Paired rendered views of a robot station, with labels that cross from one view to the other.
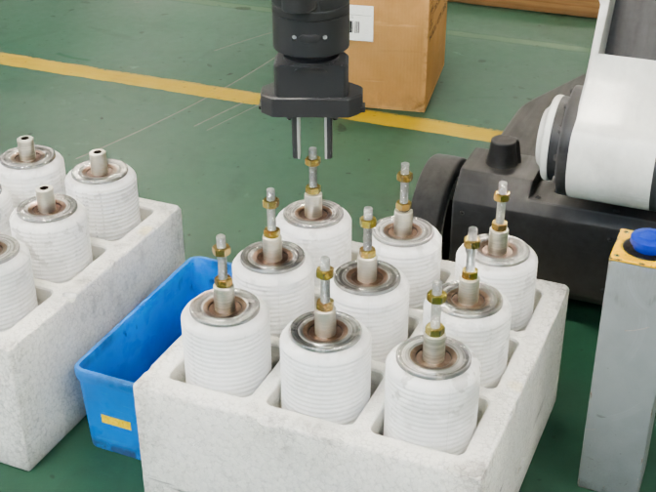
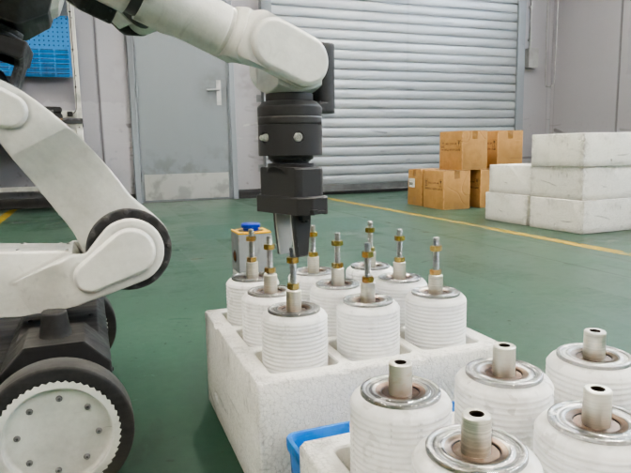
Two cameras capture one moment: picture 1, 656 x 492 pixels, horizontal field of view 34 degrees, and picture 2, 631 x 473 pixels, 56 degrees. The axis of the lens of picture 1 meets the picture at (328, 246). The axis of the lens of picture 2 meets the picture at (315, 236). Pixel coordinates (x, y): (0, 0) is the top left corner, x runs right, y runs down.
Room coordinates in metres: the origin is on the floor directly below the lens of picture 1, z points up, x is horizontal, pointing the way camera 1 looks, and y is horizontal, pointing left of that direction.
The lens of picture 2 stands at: (1.75, 0.63, 0.48)
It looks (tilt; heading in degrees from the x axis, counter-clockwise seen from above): 8 degrees down; 226
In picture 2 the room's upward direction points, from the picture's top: 1 degrees counter-clockwise
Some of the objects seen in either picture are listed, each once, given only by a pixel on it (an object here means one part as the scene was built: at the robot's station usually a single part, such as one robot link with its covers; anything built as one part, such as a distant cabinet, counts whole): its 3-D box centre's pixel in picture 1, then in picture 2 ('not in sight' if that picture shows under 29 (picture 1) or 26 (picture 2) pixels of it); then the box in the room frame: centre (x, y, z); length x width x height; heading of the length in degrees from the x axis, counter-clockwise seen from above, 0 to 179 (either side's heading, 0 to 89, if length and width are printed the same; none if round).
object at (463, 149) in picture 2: not in sight; (463, 150); (-2.37, -1.95, 0.45); 0.30 x 0.24 x 0.30; 69
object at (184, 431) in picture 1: (365, 393); (338, 375); (1.05, -0.04, 0.09); 0.39 x 0.39 x 0.18; 67
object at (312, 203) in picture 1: (312, 204); (293, 300); (1.21, 0.02, 0.26); 0.02 x 0.02 x 0.03
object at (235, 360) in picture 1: (228, 376); (435, 348); (0.99, 0.11, 0.16); 0.10 x 0.10 x 0.18
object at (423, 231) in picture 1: (402, 231); (270, 291); (1.16, -0.09, 0.25); 0.08 x 0.08 x 0.01
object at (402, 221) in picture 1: (403, 222); (270, 283); (1.16, -0.09, 0.26); 0.02 x 0.02 x 0.03
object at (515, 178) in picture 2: not in sight; (533, 178); (-1.87, -1.11, 0.27); 0.39 x 0.39 x 0.18; 69
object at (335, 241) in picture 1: (313, 276); (295, 370); (1.21, 0.02, 0.16); 0.10 x 0.10 x 0.18
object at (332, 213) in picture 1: (313, 214); (294, 309); (1.21, 0.02, 0.25); 0.08 x 0.08 x 0.01
